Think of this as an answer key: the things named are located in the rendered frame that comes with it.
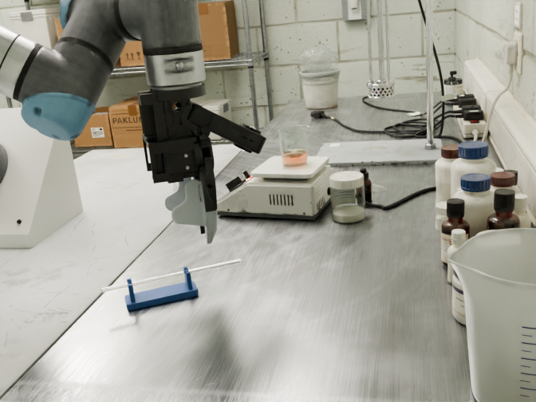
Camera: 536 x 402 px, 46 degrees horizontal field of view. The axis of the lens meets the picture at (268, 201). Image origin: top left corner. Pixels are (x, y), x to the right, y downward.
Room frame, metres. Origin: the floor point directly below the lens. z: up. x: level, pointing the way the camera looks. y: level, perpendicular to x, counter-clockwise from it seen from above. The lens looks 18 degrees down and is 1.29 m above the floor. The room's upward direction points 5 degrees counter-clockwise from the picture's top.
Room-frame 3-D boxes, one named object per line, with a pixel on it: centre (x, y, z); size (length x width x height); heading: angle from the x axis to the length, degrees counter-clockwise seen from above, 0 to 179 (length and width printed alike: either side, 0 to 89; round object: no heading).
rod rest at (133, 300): (0.80, 0.16, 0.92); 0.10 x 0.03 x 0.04; 106
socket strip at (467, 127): (1.72, -0.58, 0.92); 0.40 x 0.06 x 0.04; 166
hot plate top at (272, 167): (1.13, -0.05, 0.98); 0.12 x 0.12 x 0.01; 67
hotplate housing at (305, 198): (1.14, -0.02, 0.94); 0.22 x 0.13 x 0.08; 67
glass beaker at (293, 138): (1.12, -0.06, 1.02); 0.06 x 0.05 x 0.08; 88
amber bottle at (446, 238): (0.82, -0.26, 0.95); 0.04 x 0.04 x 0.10
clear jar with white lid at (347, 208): (1.05, -0.14, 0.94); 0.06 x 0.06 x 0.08
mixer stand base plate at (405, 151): (1.47, -0.28, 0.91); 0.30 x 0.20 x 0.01; 76
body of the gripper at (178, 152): (0.81, 0.11, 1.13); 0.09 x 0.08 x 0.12; 106
